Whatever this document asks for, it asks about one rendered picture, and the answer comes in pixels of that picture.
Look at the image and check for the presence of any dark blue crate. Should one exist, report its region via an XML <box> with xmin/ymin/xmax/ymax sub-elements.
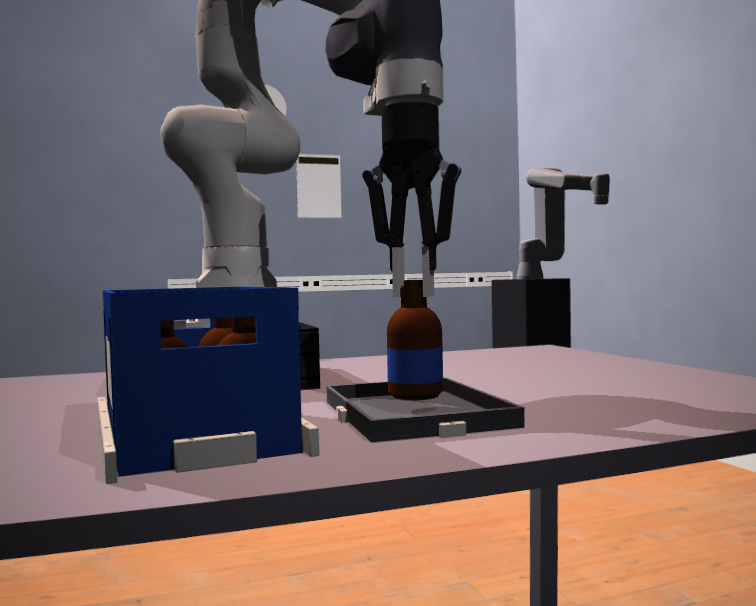
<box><xmin>103</xmin><ymin>287</ymin><xmax>303</xmax><ymax>477</ymax></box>

